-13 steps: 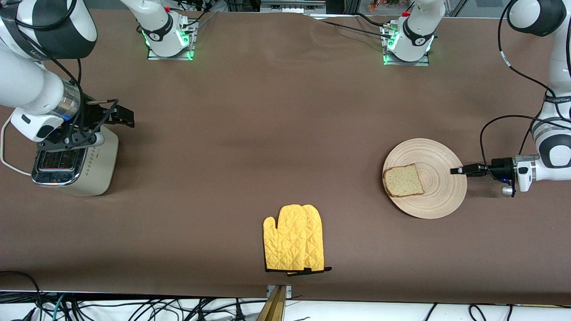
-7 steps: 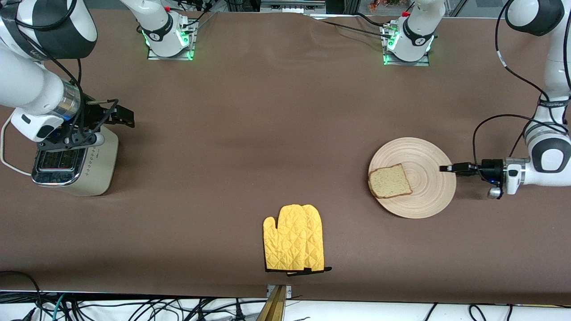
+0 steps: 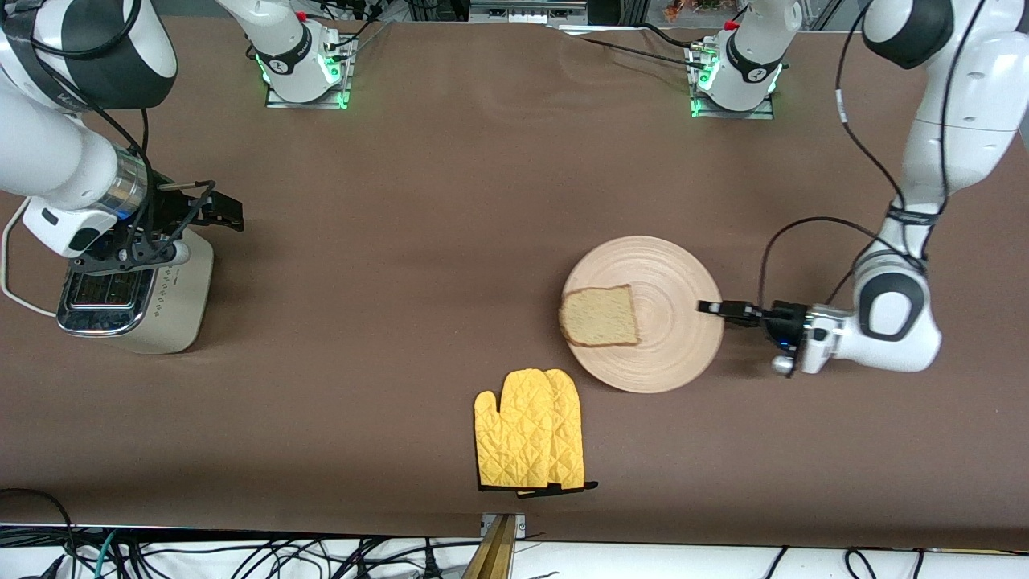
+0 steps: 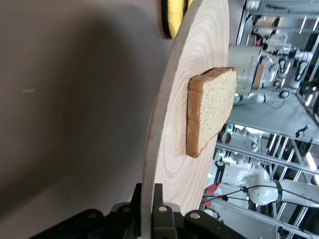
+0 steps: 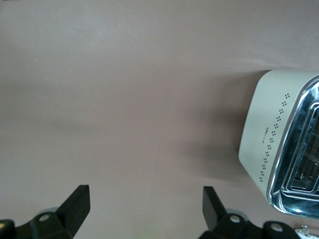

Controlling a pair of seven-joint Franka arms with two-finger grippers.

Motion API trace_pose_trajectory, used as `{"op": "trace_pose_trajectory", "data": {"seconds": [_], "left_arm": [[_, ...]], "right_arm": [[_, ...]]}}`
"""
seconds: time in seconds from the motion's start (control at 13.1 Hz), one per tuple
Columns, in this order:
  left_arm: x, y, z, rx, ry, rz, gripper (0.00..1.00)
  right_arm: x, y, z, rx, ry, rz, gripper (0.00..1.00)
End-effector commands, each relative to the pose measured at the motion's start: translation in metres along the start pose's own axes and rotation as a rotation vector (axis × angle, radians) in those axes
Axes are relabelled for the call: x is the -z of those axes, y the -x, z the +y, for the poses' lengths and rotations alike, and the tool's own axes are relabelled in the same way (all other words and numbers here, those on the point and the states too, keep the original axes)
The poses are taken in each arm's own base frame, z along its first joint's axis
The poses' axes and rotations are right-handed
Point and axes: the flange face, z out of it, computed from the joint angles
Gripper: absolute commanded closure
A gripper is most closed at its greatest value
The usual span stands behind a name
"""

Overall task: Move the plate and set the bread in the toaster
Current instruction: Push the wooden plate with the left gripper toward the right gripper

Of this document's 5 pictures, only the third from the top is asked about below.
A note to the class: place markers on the silver aluminium frame rail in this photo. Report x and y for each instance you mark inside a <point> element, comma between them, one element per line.
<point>522,12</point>

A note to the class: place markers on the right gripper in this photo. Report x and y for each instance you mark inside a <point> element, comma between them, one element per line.
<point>172,211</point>

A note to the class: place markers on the brown table cover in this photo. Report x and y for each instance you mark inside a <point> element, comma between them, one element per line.
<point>402,241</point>

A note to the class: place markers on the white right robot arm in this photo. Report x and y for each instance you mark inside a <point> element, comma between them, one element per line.
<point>48,153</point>

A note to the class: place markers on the yellow quilted oven mitt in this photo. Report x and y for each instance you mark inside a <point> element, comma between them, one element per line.
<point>572,434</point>
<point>514,434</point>

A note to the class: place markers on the cream and chrome toaster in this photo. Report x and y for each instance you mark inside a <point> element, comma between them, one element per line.
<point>173,305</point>

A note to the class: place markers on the slice of bread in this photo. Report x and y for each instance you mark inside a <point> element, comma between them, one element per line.
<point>599,318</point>

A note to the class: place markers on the tan angled beam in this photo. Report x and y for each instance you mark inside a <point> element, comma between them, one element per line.
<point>492,559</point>

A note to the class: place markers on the round wooden plate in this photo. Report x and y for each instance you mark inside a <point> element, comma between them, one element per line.
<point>675,338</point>

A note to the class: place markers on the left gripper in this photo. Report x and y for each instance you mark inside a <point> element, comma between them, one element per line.
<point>783,317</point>

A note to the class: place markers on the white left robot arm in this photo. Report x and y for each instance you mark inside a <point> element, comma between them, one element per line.
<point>965,96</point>

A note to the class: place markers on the small metal bracket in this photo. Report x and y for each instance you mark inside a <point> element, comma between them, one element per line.
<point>518,524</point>

